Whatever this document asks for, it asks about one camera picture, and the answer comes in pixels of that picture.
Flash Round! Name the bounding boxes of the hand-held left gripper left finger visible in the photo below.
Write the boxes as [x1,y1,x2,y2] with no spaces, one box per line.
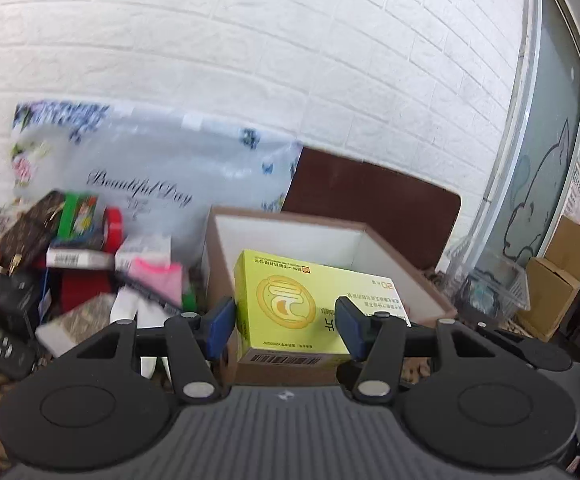
[75,297,236,406]

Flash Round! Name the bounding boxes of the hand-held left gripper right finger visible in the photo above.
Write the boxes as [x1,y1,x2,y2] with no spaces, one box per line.
[334,296,501,406]

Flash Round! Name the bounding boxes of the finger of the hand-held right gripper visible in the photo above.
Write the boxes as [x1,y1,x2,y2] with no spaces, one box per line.
[474,319,531,356]

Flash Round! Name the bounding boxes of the yellow medicine box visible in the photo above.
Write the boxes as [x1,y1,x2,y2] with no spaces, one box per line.
[234,249,413,367]

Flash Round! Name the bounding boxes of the brown cardboard box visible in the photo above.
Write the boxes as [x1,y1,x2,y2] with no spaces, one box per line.
[201,205,458,386]

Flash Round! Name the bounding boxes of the speckled sachet bag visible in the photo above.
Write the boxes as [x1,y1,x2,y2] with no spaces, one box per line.
[35,292,119,359]

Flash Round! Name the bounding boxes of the clear plastic basket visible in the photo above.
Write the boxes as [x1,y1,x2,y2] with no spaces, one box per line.
[444,240,531,322]

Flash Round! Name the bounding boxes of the small cardboard carton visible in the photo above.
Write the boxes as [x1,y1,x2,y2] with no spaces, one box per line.
[514,257,580,342]
[544,215,580,287]

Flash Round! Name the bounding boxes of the pink packet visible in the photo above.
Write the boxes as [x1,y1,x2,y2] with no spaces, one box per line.
[125,257,185,307]

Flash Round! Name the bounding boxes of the black comb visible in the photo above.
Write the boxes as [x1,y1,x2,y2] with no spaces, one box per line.
[114,271,183,312]

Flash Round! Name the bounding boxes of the white cloth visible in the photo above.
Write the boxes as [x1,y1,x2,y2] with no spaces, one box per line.
[110,285,171,379]

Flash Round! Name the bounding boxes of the white and pink box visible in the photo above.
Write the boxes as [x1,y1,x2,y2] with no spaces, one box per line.
[115,234,172,271]

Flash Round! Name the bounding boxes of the dark brown board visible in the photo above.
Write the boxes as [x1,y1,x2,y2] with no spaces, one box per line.
[281,146,463,272]

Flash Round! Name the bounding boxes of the dark red box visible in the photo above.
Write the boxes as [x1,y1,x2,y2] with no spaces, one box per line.
[60,269,116,311]

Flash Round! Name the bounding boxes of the red tape roll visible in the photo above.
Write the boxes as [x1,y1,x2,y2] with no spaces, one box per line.
[101,206,125,254]

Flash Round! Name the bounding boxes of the white barcode box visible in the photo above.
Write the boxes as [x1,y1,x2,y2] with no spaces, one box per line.
[46,246,116,271]

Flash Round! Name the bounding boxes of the floral plastic bag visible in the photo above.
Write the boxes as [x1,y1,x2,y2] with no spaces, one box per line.
[12,100,303,272]

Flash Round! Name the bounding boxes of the blue pen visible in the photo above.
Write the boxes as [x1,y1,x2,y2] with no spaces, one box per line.
[39,269,54,322]

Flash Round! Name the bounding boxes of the green box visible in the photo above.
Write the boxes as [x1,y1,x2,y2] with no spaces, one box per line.
[57,192,99,241]

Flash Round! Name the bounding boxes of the frosted glass door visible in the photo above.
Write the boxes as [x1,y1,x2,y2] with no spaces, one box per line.
[470,0,580,273]

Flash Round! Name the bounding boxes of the black box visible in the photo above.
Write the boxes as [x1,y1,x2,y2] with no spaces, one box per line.
[0,270,46,334]

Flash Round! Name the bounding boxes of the brown monogram phone case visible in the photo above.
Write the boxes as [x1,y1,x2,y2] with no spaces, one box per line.
[0,190,67,274]

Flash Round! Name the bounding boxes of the grey digital timer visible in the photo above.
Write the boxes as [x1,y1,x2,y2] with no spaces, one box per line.
[0,322,36,380]

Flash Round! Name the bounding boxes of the floral drawstring pouch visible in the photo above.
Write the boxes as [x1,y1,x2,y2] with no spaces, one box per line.
[0,201,21,261]

